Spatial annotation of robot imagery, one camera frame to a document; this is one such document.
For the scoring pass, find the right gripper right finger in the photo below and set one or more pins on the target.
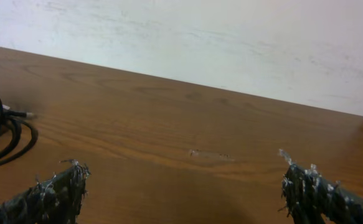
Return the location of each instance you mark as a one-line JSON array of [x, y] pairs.
[[310, 198]]

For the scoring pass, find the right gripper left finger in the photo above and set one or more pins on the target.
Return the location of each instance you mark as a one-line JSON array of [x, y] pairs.
[[56, 200]]

